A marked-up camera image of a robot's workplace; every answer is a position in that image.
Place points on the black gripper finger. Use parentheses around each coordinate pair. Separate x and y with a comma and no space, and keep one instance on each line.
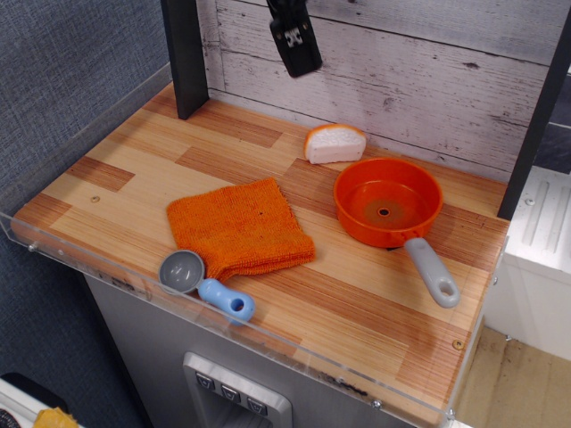
(294,37)

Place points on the toy bread slice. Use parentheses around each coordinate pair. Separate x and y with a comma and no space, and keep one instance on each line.
(334,143)

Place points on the orange knitted cloth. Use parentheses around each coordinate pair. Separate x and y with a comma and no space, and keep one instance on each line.
(241,230)

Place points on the white grooved board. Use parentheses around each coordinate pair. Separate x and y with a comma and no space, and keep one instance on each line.
(539,230)

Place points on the grey toy fridge cabinet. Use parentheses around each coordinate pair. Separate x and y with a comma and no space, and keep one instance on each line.
(153,343)

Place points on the silver dispenser panel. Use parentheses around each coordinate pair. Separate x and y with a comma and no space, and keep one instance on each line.
(223,398)

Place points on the clear acrylic guard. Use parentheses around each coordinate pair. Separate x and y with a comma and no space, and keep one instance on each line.
(358,317)

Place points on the yellow object at corner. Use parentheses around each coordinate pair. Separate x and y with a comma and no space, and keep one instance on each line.
(54,418)

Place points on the left dark grey post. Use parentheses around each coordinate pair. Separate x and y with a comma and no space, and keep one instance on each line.
(183,35)

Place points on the dark grey post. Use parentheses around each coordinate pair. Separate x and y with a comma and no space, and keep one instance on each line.
(542,112)
(183,35)

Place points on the orange toy pan grey handle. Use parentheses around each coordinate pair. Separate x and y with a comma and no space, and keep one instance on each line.
(390,203)

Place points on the grey scoop blue handle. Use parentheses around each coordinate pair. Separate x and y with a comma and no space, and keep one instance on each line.
(183,272)

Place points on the right dark grey post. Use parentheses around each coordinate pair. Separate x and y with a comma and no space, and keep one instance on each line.
(542,112)

